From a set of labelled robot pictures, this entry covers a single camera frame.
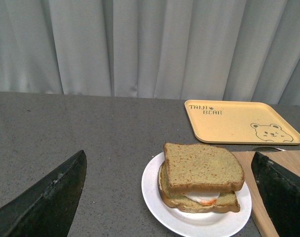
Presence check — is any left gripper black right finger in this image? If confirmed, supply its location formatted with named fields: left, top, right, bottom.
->
left=251, top=152, right=300, bottom=237

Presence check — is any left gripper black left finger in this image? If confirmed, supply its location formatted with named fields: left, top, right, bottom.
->
left=0, top=150, right=87, bottom=237

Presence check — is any bread slice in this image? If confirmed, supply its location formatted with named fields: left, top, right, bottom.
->
left=164, top=142, right=245, bottom=193
left=158, top=162, right=240, bottom=213

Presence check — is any white round plate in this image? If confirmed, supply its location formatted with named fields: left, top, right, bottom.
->
left=141, top=153, right=252, bottom=237

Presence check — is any wooden cutting board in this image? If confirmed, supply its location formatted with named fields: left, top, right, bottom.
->
left=233, top=150, right=300, bottom=237

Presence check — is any fried egg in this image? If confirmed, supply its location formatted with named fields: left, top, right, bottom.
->
left=183, top=192, right=220, bottom=205

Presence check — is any yellow bear tray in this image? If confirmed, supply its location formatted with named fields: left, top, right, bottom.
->
left=184, top=100, right=300, bottom=145

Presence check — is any grey curtain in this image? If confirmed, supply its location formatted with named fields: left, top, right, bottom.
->
left=0, top=0, right=300, bottom=105

